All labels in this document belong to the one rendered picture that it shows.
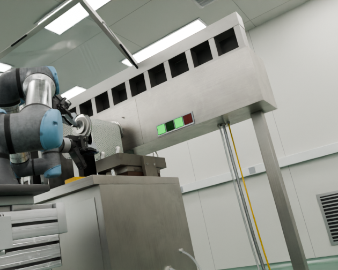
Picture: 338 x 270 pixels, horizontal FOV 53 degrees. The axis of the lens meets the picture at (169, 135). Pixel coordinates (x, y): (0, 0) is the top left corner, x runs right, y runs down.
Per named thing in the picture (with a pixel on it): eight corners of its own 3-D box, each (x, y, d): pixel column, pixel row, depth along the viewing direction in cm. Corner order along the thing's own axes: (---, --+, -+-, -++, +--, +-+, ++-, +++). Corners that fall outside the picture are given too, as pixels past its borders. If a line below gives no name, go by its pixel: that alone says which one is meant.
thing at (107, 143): (95, 165, 177) (90, 132, 182) (125, 167, 197) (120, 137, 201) (96, 165, 177) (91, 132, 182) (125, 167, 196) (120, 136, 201)
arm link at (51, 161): (37, 181, 154) (35, 157, 157) (63, 177, 157) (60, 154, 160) (34, 177, 147) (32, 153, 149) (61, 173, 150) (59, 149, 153)
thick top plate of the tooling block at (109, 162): (96, 172, 170) (95, 160, 172) (145, 174, 203) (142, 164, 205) (120, 164, 162) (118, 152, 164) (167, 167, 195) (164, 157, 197)
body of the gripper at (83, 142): (89, 136, 174) (70, 133, 164) (91, 152, 172) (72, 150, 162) (79, 140, 178) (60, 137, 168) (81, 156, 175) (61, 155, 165)
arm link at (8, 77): (-19, 75, 122) (8, 185, 146) (14, 73, 126) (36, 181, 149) (-14, 66, 132) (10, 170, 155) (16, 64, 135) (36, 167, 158)
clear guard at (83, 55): (-23, 74, 241) (-23, 74, 242) (32, 119, 269) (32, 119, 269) (79, 0, 190) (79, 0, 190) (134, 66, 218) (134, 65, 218)
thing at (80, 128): (81, 135, 182) (72, 132, 186) (84, 135, 183) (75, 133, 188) (85, 121, 182) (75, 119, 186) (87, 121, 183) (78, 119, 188)
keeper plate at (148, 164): (144, 177, 174) (140, 156, 177) (155, 177, 183) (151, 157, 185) (147, 175, 173) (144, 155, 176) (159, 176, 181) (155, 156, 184)
